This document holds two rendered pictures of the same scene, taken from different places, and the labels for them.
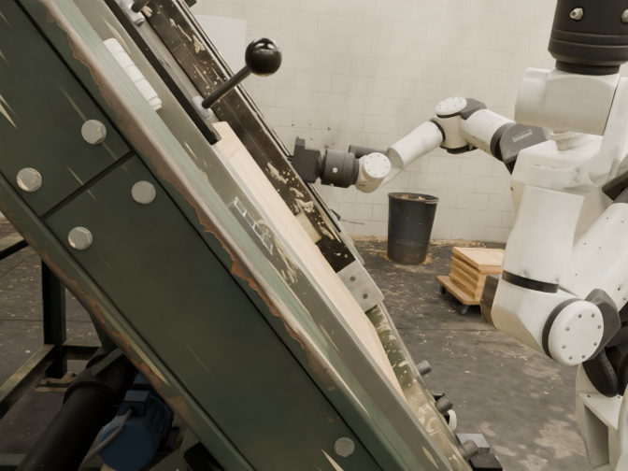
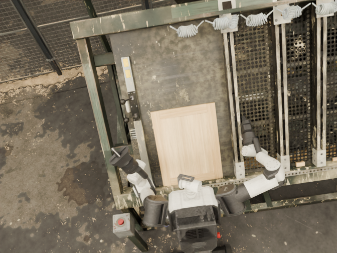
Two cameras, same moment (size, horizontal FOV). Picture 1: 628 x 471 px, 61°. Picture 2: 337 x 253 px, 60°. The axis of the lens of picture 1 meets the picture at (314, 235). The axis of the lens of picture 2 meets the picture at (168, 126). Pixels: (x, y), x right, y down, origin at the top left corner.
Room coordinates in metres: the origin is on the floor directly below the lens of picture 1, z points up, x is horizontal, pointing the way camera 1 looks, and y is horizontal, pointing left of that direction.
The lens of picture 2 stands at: (0.96, -0.99, 2.91)
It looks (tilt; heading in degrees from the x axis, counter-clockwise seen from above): 56 degrees down; 97
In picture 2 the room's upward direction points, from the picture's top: 11 degrees counter-clockwise
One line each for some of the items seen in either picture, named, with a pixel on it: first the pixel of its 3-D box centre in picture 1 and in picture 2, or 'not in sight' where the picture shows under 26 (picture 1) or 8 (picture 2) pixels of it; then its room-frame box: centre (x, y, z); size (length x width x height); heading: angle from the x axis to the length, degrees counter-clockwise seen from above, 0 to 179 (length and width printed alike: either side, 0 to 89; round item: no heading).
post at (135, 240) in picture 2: not in sight; (137, 240); (0.44, -0.44, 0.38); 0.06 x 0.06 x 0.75; 5
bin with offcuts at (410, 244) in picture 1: (409, 227); not in sight; (5.29, -0.95, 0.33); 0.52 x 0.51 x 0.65; 8
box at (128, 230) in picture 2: not in sight; (124, 225); (0.44, -0.44, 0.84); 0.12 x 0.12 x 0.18; 5
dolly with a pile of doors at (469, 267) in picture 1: (480, 279); not in sight; (4.04, -1.33, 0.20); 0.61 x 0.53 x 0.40; 8
